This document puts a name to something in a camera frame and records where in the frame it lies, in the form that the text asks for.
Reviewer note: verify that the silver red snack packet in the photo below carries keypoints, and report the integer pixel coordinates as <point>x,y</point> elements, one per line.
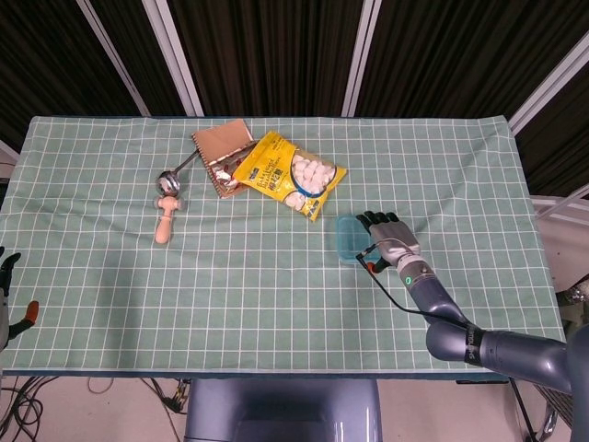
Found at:
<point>223,177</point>

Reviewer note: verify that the black pleated curtain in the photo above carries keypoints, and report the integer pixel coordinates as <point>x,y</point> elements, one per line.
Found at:
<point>276,46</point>

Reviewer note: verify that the green checked tablecloth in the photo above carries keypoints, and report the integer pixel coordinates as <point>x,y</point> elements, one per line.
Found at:
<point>115,276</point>

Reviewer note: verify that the wide white frame post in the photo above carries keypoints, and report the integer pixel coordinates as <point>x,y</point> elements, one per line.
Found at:
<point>175,60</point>

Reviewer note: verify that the blue plastic lid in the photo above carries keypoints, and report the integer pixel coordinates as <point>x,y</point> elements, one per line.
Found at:
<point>349,239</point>

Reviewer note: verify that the grey robot torso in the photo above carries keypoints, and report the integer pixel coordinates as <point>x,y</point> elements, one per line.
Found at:
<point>230,414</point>

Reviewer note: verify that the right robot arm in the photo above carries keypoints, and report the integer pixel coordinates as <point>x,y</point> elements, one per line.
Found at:
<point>437,299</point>

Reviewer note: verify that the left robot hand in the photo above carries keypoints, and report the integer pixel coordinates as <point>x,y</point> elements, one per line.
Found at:
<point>3,299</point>

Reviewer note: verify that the metal soup ladle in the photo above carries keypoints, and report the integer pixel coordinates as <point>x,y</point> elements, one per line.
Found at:
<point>168,183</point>

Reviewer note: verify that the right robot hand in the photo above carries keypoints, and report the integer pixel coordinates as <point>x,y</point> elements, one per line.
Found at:
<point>396,241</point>

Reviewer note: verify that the yellow marshmallow bag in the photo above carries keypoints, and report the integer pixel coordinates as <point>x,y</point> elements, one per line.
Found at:
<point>267,170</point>

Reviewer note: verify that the white metal frame rail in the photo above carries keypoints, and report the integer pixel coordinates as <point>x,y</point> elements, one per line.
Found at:
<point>561,207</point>

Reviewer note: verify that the slanted white frame post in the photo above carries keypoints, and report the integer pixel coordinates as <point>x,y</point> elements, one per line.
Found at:
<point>110,50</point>

